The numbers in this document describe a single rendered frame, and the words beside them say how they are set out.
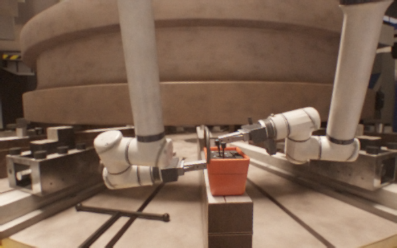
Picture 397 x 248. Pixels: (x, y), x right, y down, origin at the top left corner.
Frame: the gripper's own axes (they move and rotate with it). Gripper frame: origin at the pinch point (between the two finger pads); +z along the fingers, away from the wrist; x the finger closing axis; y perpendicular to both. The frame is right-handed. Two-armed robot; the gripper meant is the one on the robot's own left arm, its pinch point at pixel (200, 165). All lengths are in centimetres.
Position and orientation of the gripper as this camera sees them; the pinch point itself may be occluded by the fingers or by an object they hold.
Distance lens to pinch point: 73.1
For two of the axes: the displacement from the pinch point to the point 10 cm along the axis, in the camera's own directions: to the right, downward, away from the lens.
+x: 0.2, 0.9, -10.0
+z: 9.9, -1.3, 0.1
